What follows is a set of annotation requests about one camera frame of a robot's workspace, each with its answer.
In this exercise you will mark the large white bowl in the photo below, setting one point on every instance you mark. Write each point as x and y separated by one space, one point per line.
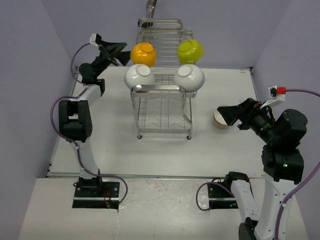
190 77
138 74

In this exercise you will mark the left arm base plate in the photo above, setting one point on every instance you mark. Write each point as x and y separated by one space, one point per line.
104 197

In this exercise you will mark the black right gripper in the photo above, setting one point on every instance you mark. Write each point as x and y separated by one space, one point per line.
246 111

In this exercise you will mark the stainless steel dish rack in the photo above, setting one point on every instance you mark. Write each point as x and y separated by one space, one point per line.
163 107

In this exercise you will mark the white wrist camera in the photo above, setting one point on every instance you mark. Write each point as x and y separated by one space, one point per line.
276 96
95 39

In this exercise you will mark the large white bowl left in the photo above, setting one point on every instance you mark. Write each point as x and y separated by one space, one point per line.
138 74

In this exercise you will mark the orange bowl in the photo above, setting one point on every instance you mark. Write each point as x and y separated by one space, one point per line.
143 53

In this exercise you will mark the large white bowl right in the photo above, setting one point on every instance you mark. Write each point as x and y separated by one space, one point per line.
190 77

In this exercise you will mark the green bowl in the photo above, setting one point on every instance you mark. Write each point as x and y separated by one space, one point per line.
189 52

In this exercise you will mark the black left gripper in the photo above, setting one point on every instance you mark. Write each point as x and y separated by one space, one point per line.
108 50

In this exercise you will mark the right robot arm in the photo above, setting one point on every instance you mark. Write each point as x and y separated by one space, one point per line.
283 167

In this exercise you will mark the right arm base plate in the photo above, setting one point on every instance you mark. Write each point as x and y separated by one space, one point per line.
219 198

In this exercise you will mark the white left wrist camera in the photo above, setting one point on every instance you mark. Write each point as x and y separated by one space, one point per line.
95 39

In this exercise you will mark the small white bowl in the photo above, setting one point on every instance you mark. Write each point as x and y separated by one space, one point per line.
217 115

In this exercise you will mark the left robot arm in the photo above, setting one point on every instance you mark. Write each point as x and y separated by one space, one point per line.
74 116

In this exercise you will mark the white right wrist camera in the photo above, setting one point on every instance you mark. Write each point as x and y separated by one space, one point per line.
276 96

